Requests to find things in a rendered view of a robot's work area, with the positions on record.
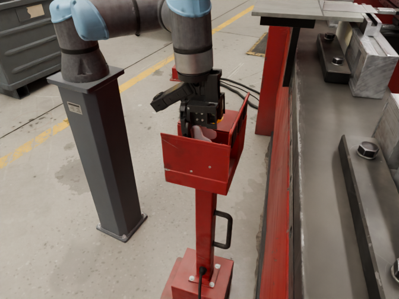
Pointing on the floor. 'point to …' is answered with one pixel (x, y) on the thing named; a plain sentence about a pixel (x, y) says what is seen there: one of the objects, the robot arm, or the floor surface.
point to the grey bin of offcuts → (26, 45)
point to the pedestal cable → (200, 279)
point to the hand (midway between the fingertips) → (193, 148)
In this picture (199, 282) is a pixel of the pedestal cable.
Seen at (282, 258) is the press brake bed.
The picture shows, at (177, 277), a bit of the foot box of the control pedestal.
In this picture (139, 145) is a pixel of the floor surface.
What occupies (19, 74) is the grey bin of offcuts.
